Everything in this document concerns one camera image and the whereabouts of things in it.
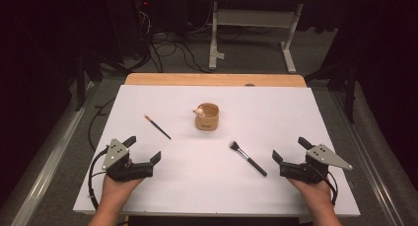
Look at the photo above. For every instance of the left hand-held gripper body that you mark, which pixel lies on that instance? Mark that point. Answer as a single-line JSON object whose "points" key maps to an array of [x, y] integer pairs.
{"points": [[131, 170]]}

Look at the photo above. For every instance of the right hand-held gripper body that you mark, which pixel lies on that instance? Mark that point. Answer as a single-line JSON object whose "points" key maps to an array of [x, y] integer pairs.
{"points": [[302, 171]]}

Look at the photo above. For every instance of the black makeup brush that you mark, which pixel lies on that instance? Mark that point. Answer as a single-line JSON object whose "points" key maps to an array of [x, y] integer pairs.
{"points": [[248, 158]]}

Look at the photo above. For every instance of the thin black brush tan tip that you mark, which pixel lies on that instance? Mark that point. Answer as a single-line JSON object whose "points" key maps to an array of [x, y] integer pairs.
{"points": [[157, 127]]}

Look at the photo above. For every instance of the tan cup with small figure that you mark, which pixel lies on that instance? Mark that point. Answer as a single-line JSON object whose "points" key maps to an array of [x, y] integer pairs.
{"points": [[207, 120]]}

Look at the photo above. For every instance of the person's right hand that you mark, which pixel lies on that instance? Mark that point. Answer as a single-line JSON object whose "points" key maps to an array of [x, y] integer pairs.
{"points": [[313, 193]]}

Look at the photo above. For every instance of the person's left hand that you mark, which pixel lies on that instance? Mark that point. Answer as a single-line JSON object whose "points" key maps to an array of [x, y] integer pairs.
{"points": [[116, 191]]}

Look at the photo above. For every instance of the white board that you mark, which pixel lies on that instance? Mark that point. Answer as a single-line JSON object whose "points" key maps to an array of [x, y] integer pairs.
{"points": [[197, 186]]}

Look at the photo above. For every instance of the dark metal stand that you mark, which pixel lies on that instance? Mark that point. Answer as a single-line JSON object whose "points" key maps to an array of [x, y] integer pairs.
{"points": [[80, 88], [351, 94]]}

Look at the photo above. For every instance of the wooden table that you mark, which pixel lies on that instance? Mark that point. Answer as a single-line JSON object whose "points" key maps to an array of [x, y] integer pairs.
{"points": [[213, 79]]}

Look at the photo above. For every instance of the metal floor rail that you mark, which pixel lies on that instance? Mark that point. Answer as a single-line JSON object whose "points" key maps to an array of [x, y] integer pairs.
{"points": [[49, 160], [366, 160]]}

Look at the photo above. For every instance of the desk with white metal frame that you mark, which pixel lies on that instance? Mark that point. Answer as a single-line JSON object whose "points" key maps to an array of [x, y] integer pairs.
{"points": [[253, 18]]}

